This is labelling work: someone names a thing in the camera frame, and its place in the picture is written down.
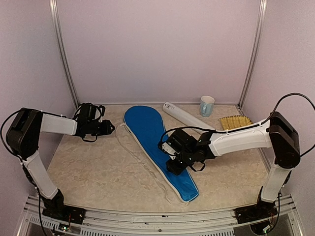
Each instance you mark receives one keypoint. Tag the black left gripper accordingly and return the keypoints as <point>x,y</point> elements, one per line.
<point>107,128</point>

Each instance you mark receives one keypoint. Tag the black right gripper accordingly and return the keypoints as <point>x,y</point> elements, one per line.
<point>174,169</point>

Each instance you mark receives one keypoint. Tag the blue racket cover bag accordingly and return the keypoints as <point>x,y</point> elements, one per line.
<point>145,125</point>

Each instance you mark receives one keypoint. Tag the white shuttlecock tube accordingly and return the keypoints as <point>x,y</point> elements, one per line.
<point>184,117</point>

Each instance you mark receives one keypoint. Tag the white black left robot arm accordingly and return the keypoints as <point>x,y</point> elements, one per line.
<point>22,138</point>

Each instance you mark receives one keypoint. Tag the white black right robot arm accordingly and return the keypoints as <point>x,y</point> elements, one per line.
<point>275,132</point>

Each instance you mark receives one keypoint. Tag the light blue ceramic mug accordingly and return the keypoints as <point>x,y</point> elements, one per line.
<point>206,105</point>

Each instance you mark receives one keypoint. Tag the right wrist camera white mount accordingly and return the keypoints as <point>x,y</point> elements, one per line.
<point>167,149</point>

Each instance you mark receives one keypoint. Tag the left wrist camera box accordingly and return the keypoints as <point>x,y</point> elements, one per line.
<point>91,112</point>

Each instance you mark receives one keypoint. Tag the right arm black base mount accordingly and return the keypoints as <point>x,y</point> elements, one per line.
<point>257,211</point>

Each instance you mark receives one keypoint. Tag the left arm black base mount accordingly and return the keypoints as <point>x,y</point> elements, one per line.
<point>56,209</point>

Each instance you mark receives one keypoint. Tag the aluminium front rail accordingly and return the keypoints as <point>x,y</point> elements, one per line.
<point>219,222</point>

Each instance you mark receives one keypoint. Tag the left aluminium corner post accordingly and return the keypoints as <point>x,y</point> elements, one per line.
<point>59,36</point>

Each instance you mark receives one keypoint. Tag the aluminium corner post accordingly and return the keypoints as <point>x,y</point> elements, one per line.
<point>254,52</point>
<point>59,36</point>

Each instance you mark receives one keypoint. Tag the right aluminium corner post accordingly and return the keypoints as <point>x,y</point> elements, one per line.
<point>254,52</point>

